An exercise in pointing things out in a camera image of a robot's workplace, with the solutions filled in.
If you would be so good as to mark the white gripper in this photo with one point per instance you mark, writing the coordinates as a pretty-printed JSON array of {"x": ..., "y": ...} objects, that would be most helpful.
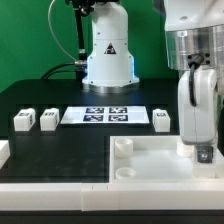
[{"x": 198, "y": 124}]

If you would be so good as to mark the white square tabletop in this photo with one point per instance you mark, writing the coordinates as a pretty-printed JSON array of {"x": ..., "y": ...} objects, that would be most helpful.
[{"x": 155, "y": 158}]

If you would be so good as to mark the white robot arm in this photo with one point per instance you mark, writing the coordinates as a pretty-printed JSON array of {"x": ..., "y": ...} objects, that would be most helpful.
[{"x": 194, "y": 31}]

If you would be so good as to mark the white sheet with markers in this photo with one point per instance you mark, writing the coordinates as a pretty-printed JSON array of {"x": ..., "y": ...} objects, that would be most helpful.
[{"x": 106, "y": 115}]

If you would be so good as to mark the white front wall fence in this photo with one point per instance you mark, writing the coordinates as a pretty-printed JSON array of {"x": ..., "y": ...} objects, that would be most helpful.
[{"x": 203, "y": 195}]

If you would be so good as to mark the black camera pole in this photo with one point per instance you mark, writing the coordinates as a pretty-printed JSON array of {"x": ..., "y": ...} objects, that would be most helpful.
[{"x": 81, "y": 8}]

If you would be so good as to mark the white left wall piece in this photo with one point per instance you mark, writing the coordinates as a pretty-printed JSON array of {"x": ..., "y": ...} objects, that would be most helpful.
[{"x": 4, "y": 152}]

